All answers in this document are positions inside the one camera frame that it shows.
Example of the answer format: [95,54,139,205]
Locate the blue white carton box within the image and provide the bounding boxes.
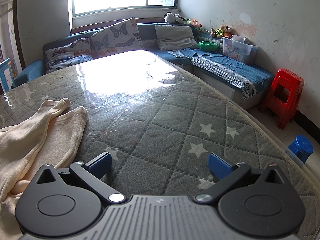
[0,58,15,94]

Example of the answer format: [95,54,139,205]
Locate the blue plastic stool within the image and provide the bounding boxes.
[285,135,314,165]

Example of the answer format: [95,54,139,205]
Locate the clear plastic storage box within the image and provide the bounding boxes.
[221,35,259,65]

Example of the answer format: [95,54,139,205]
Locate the panda plush toy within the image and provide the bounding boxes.
[164,12,185,25]

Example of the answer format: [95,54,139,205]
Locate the red plastic stool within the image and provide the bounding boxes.
[259,69,305,130]

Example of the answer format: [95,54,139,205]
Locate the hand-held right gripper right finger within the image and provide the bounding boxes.
[194,152,285,203]

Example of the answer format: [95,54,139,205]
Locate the grey pillow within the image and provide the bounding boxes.
[154,24,199,52]

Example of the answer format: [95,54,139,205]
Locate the cream knit garment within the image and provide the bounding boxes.
[0,97,88,220]

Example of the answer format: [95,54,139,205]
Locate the large butterfly print pillow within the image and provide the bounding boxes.
[91,17,145,57]

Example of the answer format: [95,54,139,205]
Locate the blue blanket with patterned trim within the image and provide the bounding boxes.
[167,47,275,102]

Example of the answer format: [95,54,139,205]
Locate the colourful plush toy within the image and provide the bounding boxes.
[185,19,203,29]

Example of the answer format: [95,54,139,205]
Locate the dark wooden door frame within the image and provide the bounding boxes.
[12,0,27,71]

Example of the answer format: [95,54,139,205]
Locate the blue corner sofa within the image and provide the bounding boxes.
[11,21,275,109]

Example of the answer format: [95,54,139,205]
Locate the green plastic bowl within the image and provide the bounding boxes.
[198,41,218,51]

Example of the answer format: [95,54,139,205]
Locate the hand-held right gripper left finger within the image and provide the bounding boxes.
[36,152,125,203]

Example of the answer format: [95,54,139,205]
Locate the brown teddy bear plush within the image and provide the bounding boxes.
[210,25,233,39]

